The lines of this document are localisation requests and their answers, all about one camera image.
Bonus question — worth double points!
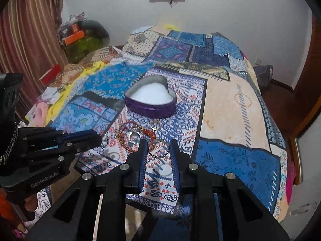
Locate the pink cloth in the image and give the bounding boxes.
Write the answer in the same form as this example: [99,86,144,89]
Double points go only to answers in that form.
[31,102,48,127]

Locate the red box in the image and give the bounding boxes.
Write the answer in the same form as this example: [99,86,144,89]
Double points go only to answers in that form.
[39,64,62,87]

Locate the purple heart-shaped tin box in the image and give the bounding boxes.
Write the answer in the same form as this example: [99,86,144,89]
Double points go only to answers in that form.
[124,75,177,119]

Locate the yellow towel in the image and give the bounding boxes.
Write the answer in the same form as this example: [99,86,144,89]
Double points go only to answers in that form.
[24,60,106,126]

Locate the patchwork patterned bedspread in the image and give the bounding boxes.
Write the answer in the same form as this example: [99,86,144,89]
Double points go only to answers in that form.
[24,25,292,241]

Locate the brown patterned pillow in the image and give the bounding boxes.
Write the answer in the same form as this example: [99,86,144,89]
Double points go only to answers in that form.
[78,46,120,67]

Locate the orange box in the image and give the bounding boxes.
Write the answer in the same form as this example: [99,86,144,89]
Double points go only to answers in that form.
[63,31,85,46]

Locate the striped brown curtain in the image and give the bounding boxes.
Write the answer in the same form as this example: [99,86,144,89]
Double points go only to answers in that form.
[1,0,68,118]

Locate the green bag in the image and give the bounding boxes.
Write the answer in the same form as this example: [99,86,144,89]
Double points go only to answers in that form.
[60,20,109,63]

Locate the dark backpack on floor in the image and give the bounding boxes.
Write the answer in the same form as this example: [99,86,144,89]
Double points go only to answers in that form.
[254,65,274,89]

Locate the brown wooden door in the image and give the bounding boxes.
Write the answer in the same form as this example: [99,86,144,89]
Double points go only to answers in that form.
[288,12,321,139]

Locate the silver ring on bracelet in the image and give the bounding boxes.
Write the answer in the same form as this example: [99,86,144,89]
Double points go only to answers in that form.
[127,131,142,144]

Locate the gold ring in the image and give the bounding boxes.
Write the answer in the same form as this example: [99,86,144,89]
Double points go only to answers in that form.
[149,118,162,131]

